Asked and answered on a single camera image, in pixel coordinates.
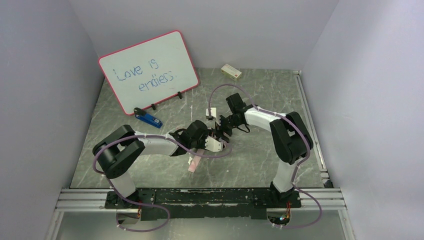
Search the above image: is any pink and black folding umbrella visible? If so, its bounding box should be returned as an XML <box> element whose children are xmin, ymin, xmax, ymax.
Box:
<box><xmin>187</xmin><ymin>132</ymin><xmax>231</xmax><ymax>174</ymax></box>

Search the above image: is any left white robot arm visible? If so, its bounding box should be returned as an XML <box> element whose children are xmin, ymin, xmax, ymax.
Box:
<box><xmin>92</xmin><ymin>120</ymin><xmax>224</xmax><ymax>202</ymax></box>

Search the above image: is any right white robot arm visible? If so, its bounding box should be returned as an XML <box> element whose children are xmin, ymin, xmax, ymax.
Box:
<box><xmin>214</xmin><ymin>93</ymin><xmax>314</xmax><ymax>201</ymax></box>

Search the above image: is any small white cardboard box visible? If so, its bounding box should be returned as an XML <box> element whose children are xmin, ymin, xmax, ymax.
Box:
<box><xmin>220</xmin><ymin>64</ymin><xmax>242</xmax><ymax>81</ymax></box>

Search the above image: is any blue stapler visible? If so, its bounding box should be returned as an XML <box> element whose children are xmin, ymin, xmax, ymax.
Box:
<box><xmin>133</xmin><ymin>107</ymin><xmax>163</xmax><ymax>129</ymax></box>

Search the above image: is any pink framed whiteboard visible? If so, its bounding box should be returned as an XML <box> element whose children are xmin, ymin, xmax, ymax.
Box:
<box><xmin>98</xmin><ymin>30</ymin><xmax>200</xmax><ymax>115</ymax></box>

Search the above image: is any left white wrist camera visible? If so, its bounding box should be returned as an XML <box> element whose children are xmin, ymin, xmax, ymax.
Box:
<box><xmin>204</xmin><ymin>136</ymin><xmax>223</xmax><ymax>153</ymax></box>

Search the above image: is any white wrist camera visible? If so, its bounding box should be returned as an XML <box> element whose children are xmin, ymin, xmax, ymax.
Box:
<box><xmin>204</xmin><ymin>136</ymin><xmax>223</xmax><ymax>153</ymax></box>
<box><xmin>205</xmin><ymin>107</ymin><xmax>217</xmax><ymax>121</ymax></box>

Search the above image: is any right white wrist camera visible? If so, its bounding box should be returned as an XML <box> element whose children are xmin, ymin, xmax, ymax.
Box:
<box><xmin>205</xmin><ymin>107</ymin><xmax>217</xmax><ymax>121</ymax></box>

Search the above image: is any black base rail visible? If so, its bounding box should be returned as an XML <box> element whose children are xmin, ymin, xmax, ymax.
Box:
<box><xmin>104</xmin><ymin>187</ymin><xmax>301</xmax><ymax>221</ymax></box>

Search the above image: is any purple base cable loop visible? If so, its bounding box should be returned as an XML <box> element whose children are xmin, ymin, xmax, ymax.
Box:
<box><xmin>115</xmin><ymin>198</ymin><xmax>171</xmax><ymax>233</ymax></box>

